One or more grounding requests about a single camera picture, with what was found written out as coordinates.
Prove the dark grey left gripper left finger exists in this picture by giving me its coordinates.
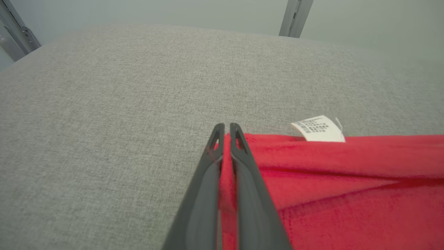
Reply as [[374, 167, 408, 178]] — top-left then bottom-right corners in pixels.
[[161, 123, 225, 250]]

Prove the grey slotted metal rail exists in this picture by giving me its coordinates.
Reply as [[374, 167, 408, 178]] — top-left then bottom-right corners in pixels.
[[0, 0, 42, 62]]

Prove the grey fabric sofa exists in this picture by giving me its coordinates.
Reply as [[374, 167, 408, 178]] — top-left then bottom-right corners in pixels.
[[0, 24, 444, 250]]

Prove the grey double metal post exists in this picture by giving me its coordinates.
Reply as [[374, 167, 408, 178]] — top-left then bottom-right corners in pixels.
[[279, 0, 314, 38]]

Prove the plain red garment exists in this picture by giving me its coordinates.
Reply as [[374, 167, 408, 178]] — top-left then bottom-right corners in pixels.
[[214, 115, 444, 250]]

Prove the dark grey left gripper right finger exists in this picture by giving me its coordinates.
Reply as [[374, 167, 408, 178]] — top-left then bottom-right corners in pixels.
[[229, 123, 293, 250]]

